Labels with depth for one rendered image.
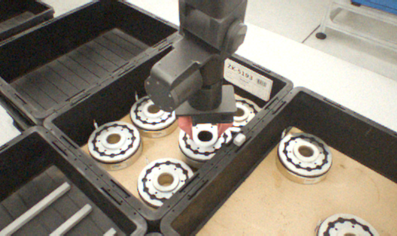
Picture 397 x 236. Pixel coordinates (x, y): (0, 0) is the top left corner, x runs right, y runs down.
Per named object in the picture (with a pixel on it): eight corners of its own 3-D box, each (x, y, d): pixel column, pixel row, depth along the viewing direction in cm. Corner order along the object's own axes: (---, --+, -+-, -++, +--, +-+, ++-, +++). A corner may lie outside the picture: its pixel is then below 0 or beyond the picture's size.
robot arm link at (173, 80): (251, 19, 41) (198, -11, 44) (193, 64, 35) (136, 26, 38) (232, 83, 51) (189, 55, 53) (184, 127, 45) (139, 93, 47)
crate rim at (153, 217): (187, 38, 81) (187, 29, 79) (295, 92, 68) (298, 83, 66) (43, 130, 60) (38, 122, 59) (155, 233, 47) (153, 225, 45)
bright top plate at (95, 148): (116, 116, 70) (116, 113, 69) (150, 139, 65) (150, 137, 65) (77, 144, 65) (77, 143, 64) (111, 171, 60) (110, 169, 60)
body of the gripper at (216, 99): (236, 119, 54) (239, 85, 49) (174, 122, 54) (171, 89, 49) (232, 92, 59) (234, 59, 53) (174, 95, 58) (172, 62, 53)
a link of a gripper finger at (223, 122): (231, 149, 60) (234, 114, 53) (192, 151, 60) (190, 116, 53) (227, 122, 65) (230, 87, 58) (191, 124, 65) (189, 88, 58)
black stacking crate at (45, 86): (117, 30, 101) (110, -5, 93) (187, 69, 88) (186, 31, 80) (-7, 95, 81) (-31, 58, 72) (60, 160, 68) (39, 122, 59)
